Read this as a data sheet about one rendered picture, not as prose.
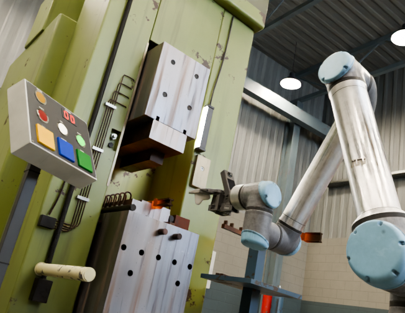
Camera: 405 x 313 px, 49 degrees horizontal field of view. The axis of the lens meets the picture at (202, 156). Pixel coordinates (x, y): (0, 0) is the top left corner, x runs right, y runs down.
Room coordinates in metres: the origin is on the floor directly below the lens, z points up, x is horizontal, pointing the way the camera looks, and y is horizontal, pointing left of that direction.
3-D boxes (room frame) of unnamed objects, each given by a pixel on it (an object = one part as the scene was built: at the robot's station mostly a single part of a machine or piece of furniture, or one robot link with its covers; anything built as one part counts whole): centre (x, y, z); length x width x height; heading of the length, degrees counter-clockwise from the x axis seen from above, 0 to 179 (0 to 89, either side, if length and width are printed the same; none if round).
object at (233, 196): (1.50, -0.17, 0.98); 0.10 x 0.05 x 0.09; 126
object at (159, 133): (2.10, 0.30, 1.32); 0.42 x 0.20 x 0.10; 36
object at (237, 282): (2.16, -0.36, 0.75); 0.40 x 0.30 x 0.02; 132
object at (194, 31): (2.25, 0.35, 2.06); 0.44 x 0.41 x 0.47; 36
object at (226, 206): (1.57, -0.12, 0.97); 0.12 x 0.08 x 0.09; 36
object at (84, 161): (1.56, 0.42, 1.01); 0.07 x 0.05 x 0.07; 151
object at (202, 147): (2.20, 0.01, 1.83); 0.07 x 0.04 x 0.90; 126
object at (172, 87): (2.13, 0.26, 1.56); 0.42 x 0.39 x 0.40; 36
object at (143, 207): (2.10, 0.30, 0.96); 0.42 x 0.20 x 0.09; 36
